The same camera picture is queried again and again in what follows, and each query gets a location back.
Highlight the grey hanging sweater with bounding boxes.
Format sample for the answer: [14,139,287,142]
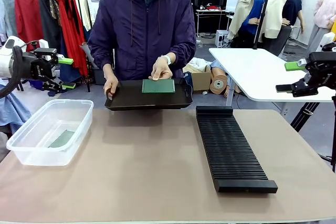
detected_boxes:
[0,0,19,38]

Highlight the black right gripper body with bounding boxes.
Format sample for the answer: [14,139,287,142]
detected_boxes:
[306,51,336,90]

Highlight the small white side table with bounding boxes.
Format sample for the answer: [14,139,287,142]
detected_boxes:
[195,3,228,37]

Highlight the person's right forearm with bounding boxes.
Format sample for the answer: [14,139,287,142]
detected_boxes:
[88,41,116,77]

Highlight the clear plastic box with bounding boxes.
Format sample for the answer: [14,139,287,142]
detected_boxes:
[6,99,95,167]

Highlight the grey fabric roll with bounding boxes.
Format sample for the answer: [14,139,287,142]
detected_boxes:
[80,41,96,68]

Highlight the white board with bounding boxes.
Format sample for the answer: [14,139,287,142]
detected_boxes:
[225,0,241,12]

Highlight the grey storage bin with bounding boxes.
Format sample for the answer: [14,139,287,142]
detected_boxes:
[91,66,106,86]

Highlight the cream hanging garment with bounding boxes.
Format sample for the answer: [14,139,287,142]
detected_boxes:
[76,0,92,32]

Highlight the light blue cloth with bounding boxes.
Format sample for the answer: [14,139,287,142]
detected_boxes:
[0,83,32,127]

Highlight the mannequin in pink sweater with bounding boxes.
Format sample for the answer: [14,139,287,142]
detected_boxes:
[301,0,336,74]

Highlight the black tripod pole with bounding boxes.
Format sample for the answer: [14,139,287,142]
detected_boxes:
[253,0,272,50]

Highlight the person's right hand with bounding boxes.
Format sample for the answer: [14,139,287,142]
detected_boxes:
[103,73,120,101]

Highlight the black tray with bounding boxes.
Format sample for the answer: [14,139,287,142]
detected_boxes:
[104,78,194,111]

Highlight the mannequin in cream jacket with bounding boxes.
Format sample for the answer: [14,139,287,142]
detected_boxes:
[264,0,305,57]

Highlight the cardboard box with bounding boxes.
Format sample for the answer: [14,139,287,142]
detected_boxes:
[183,63,212,92]

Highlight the black hanging garment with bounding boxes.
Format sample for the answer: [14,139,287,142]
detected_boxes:
[38,0,62,54]

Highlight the navy hanging garment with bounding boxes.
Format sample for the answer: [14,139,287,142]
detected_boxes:
[59,35,82,84]

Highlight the person in purple jacket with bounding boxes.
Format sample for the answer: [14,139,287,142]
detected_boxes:
[88,0,197,86]

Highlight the red hanging dress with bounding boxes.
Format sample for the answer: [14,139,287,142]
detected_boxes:
[56,0,89,77]

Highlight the black tripod legs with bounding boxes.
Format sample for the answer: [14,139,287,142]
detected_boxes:
[290,95,336,172]

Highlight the mannequin in beige jacket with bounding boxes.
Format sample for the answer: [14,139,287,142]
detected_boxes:
[228,0,268,41]

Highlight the person's left hand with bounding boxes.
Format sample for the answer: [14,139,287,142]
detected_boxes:
[148,56,173,81]

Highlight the black slotted PCB rack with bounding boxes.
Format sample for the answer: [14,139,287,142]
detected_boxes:
[195,105,278,194]

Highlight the lying tan mannequin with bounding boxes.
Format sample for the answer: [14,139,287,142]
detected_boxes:
[209,60,232,98]

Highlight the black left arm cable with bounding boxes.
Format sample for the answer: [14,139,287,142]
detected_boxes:
[0,45,27,99]

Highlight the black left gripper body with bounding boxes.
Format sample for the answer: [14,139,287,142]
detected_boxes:
[30,47,60,85]

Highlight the green PCB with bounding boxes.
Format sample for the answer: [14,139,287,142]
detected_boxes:
[141,78,176,94]
[48,129,76,148]

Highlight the person's left forearm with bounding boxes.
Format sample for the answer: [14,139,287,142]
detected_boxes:
[167,40,197,65]

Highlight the red hanging shirt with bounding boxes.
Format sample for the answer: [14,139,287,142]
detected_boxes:
[14,0,44,51]

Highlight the small white cabinet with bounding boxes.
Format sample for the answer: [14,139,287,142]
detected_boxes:
[215,29,230,48]

